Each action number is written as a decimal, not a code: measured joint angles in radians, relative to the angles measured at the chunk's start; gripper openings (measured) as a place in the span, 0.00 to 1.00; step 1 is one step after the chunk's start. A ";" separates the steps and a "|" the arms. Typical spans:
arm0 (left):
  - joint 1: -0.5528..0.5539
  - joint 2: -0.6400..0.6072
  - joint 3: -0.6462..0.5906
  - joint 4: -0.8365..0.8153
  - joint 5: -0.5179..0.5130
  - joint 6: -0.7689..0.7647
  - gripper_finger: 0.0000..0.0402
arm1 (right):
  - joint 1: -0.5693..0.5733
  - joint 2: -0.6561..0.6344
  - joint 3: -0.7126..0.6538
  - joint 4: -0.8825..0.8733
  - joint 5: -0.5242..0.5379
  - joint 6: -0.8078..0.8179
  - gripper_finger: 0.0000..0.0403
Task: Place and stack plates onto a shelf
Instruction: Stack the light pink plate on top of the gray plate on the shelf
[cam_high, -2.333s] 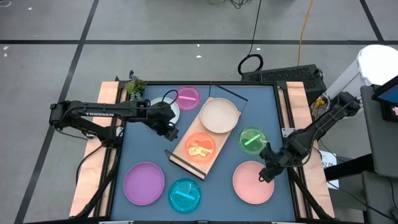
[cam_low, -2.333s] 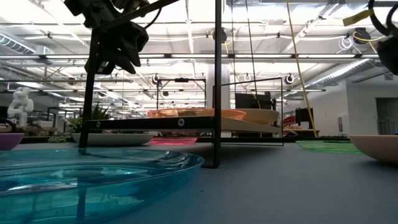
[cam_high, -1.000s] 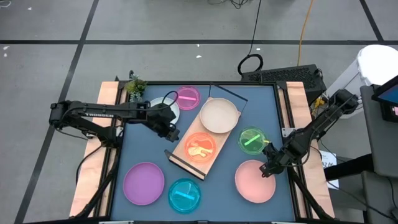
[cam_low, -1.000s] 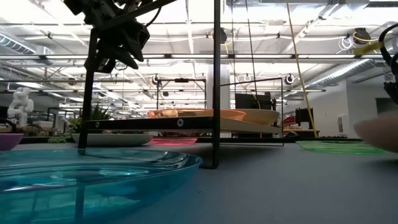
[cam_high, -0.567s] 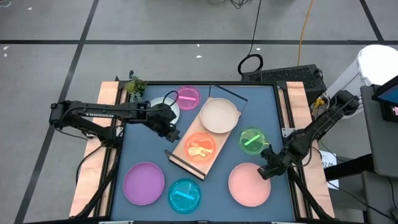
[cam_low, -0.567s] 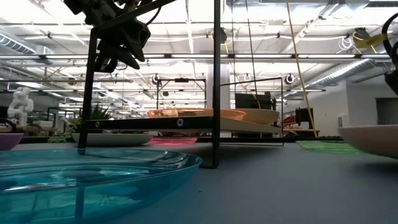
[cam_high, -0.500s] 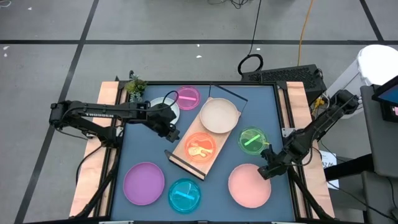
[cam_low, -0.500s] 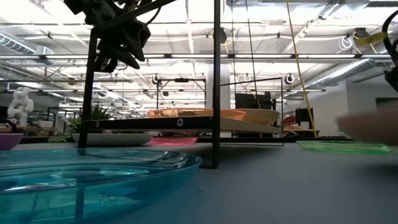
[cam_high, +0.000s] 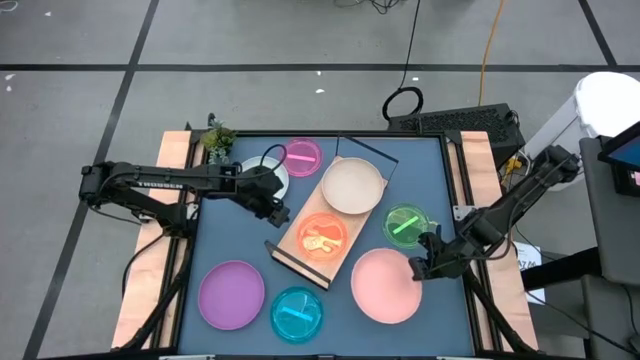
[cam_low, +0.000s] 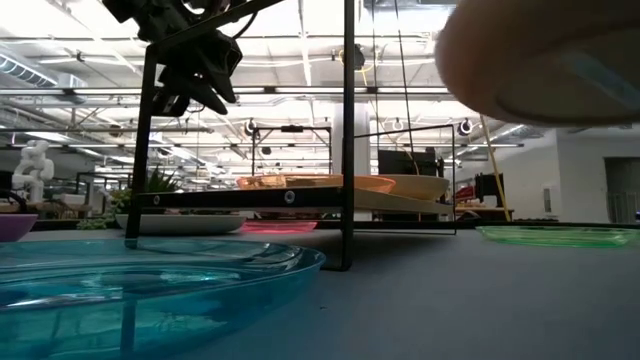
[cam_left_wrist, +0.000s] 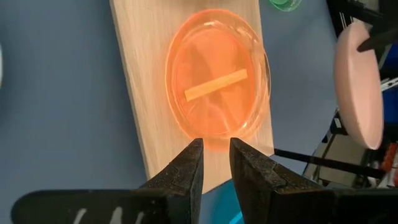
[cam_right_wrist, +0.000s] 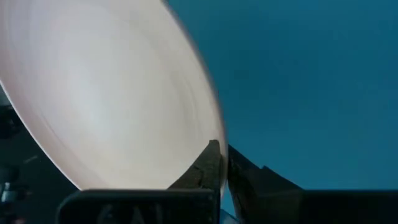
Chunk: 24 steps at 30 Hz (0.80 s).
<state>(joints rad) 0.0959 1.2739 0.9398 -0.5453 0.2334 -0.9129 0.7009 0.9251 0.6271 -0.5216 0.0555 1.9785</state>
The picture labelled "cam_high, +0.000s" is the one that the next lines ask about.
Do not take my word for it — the salmon pink plate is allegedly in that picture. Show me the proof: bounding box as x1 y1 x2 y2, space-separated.
350 248 424 325

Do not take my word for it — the orange transparent plate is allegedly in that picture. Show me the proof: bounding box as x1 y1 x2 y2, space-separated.
296 211 350 262

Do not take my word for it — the grey cabinet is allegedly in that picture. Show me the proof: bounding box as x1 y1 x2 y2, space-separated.
579 135 640 360

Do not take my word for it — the beige plate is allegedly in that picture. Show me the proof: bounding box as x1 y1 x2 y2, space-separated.
320 156 385 216

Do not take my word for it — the white paper sheet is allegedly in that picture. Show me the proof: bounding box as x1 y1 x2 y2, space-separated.
512 241 547 305

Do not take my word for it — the purple plate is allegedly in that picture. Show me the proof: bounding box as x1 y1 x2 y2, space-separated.
197 259 266 331

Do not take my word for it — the cyan transparent plate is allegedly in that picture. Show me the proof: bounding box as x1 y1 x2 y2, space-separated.
270 285 325 345

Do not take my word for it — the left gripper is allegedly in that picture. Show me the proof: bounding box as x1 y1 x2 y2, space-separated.
234 169 292 230

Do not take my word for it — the black computer case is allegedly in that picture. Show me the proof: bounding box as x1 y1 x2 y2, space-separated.
387 103 526 165

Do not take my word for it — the black screen device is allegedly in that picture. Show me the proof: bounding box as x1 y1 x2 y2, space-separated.
597 121 640 197

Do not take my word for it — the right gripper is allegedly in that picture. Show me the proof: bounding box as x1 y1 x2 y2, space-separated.
410 238 474 282

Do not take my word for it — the artificial green plant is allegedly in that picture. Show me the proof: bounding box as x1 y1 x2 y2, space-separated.
199 113 239 165

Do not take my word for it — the black cable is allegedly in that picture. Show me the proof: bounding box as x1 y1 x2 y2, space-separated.
382 0 425 122

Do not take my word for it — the yellow cable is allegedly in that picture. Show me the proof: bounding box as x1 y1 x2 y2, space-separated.
478 0 509 107

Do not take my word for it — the wooden cutting board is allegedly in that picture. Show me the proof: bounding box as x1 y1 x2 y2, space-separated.
263 132 401 291

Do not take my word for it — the white plate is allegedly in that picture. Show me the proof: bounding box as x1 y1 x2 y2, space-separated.
239 155 291 201

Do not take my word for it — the blue grey table mat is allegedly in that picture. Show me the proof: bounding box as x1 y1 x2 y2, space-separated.
177 135 475 357

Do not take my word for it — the black metal beam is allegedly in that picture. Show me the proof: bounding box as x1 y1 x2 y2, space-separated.
521 246 604 292

